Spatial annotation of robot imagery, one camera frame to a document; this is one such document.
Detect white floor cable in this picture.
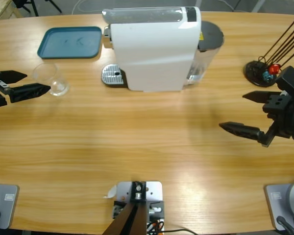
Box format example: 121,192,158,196
221,0,236,12
72,0,108,14

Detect clear glass cup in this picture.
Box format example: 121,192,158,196
32,62,71,96

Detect clear water tank dark lid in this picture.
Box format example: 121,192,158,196
185,21,225,86

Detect black capsule holder with rods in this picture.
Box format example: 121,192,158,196
244,16,294,88

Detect thin black cable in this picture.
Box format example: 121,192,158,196
161,228,199,235

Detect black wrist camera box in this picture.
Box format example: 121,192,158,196
275,65,294,98

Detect metal drip tray grille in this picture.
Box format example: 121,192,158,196
101,63,125,86

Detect white block with dark post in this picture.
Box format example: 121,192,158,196
102,180,165,235

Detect white capsule coffee machine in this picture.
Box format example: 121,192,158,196
101,6,202,94

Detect white paper tag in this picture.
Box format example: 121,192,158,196
102,185,118,199

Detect light wooden crate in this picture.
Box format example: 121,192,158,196
0,0,23,22

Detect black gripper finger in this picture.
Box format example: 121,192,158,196
7,83,51,103
0,70,28,83
219,121,279,147
242,90,292,113

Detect teal plastic tray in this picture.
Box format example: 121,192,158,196
36,26,103,60

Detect black stand legs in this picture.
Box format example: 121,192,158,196
13,0,63,14

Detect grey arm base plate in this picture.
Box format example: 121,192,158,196
0,183,20,230
264,180,294,231

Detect orange cable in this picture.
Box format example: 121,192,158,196
147,219,164,232

